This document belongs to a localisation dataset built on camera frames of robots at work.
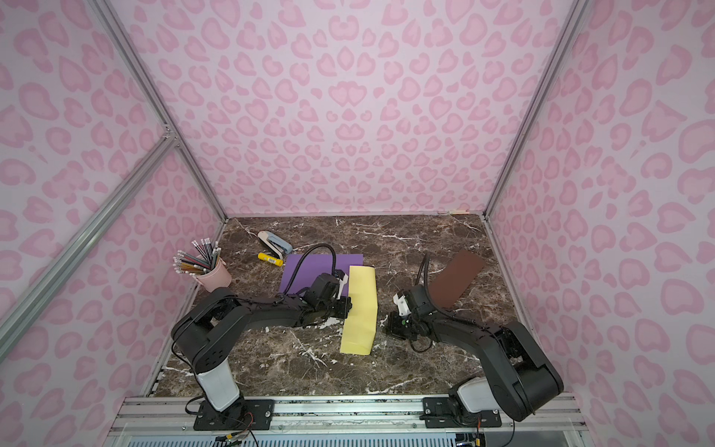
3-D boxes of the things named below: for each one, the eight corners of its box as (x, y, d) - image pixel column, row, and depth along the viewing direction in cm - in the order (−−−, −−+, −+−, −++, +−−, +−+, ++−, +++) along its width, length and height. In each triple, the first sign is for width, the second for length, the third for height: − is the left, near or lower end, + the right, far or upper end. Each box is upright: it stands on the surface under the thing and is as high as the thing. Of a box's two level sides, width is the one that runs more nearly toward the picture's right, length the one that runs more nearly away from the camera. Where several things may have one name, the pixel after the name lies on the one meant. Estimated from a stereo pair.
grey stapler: (258, 238, 115) (256, 233, 112) (270, 231, 117) (268, 226, 115) (280, 259, 108) (278, 254, 105) (292, 251, 110) (290, 245, 108)
